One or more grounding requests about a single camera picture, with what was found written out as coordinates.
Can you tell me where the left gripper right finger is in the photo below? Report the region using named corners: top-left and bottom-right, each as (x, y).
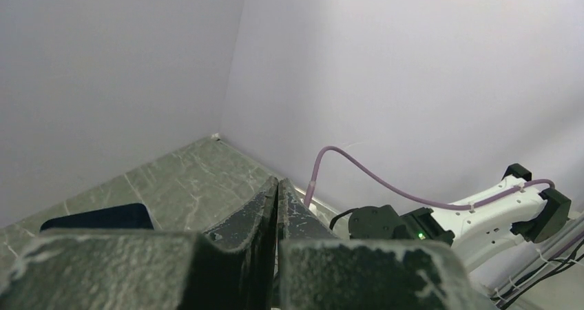
top-left (277, 179), bottom-right (494, 309)

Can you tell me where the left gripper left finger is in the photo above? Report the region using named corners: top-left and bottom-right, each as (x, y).
top-left (1, 177), bottom-right (278, 309)

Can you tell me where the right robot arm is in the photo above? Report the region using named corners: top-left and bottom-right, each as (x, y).
top-left (329, 163), bottom-right (572, 271)

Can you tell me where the dark blue plastic box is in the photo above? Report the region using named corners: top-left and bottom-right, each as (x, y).
top-left (39, 203), bottom-right (154, 232)

